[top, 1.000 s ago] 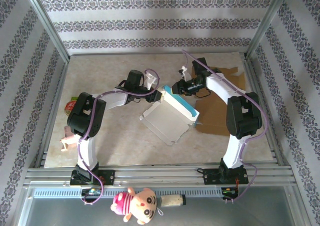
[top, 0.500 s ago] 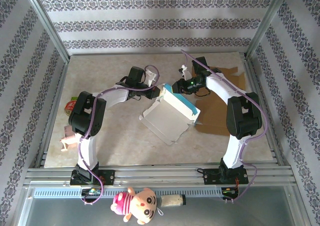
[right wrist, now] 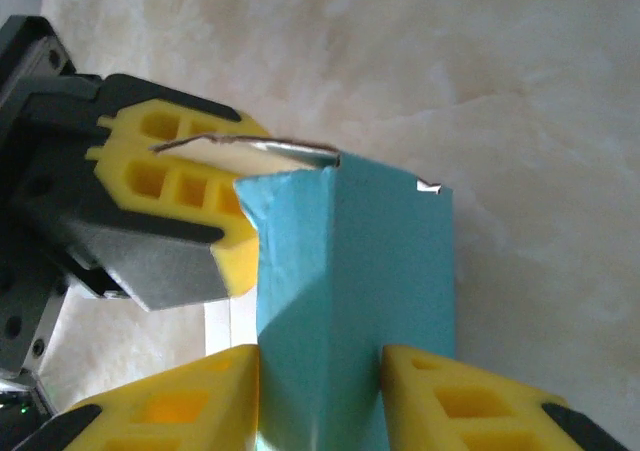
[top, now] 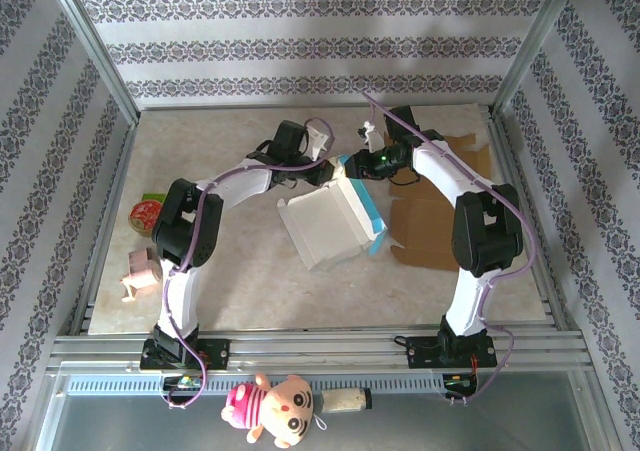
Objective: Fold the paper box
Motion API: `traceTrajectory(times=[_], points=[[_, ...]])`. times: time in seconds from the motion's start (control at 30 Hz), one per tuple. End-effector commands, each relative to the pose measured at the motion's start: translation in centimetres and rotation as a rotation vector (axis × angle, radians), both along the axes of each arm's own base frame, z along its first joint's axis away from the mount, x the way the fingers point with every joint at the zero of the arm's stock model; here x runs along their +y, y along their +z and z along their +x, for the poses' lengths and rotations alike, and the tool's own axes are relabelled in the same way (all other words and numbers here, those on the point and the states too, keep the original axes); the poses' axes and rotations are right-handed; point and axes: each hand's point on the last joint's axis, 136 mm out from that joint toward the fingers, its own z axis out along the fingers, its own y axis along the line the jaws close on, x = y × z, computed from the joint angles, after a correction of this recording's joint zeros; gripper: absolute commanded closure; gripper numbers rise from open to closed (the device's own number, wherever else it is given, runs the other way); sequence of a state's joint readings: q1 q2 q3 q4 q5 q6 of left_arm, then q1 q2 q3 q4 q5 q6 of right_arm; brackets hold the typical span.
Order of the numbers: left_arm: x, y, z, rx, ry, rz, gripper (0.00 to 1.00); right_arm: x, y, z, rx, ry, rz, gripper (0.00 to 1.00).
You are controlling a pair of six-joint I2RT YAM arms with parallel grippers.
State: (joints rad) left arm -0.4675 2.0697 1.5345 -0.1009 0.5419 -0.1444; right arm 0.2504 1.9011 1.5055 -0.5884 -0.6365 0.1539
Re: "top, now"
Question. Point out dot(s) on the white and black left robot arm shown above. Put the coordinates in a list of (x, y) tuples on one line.
[(187, 221)]

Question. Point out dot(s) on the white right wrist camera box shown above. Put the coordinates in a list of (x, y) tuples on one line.
[(371, 133)]

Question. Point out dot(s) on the plush doll with pink shirt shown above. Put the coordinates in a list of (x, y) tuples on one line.
[(280, 411)]

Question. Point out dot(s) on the aluminium frame post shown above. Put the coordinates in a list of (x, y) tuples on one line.
[(90, 46), (530, 46)]

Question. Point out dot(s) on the red round tin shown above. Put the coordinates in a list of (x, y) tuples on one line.
[(144, 216)]

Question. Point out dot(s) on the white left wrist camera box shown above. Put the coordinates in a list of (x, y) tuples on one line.
[(317, 141)]

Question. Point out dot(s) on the small green box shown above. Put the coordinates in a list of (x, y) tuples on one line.
[(152, 197)]

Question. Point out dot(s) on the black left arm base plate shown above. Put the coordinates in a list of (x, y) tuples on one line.
[(215, 353)]

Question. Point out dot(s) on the pink toy figure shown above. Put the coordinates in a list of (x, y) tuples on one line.
[(142, 271)]

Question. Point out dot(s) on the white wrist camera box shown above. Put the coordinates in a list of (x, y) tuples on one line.
[(317, 141), (371, 133)]

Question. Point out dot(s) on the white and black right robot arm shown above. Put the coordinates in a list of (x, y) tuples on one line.
[(487, 231)]

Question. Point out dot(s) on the jar with black cap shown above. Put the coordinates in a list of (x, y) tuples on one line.
[(342, 401)]

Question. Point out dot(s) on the aluminium mounting rail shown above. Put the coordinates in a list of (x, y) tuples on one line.
[(325, 351)]

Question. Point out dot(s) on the brown cardboard box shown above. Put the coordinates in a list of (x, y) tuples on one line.
[(425, 226)]

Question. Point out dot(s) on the aluminium side rail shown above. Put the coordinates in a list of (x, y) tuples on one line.
[(119, 171), (511, 171)]

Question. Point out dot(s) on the blue and white paper box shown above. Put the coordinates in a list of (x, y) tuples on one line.
[(325, 221)]

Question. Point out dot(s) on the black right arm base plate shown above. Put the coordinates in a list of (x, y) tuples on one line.
[(422, 353)]

